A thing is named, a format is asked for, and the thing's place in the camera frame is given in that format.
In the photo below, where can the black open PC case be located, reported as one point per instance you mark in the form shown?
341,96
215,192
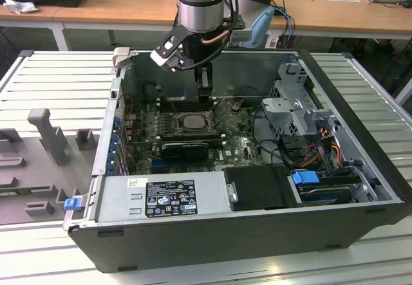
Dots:
193,249

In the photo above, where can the silver square CPU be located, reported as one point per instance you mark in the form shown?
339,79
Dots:
194,121

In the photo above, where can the green motherboard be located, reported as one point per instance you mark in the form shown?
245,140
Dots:
231,150

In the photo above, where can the black graphics card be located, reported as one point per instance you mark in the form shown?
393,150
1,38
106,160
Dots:
183,151

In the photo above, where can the green RAM stick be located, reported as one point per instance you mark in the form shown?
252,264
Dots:
13,191

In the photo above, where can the black round speaker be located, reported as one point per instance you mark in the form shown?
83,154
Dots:
150,92

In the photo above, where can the grey parts rack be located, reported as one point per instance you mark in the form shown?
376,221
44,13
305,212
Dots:
38,175

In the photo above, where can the blue case latch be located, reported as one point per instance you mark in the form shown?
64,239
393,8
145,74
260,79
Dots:
72,204

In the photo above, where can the pale blue teach pendant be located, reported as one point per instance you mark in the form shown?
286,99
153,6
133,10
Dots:
260,27

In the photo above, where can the CPU socket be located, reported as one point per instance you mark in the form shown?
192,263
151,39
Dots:
193,130

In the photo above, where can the crumpled white paper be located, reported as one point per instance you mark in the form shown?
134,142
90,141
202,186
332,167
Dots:
19,5

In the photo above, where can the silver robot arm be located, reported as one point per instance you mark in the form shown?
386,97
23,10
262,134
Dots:
199,8

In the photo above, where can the black plastic shroud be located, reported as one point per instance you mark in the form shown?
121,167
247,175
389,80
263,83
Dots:
257,188

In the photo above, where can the round coin battery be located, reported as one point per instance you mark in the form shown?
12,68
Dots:
234,106

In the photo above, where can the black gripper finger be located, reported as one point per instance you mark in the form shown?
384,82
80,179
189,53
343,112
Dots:
205,84

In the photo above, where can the grey power supply unit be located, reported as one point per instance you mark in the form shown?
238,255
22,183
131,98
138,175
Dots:
116,201

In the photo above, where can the black RAM slot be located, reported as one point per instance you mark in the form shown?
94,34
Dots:
183,105
190,133
183,101
190,138
183,109

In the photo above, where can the hard disk in blue carrier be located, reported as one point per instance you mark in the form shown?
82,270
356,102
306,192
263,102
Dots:
304,179

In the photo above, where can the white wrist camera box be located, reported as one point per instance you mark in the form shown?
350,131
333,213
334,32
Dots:
164,55

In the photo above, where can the silver metal drive cage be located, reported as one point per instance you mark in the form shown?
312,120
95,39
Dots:
283,105

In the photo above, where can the wooden desk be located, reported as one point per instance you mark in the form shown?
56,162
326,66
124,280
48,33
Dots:
29,18
128,5

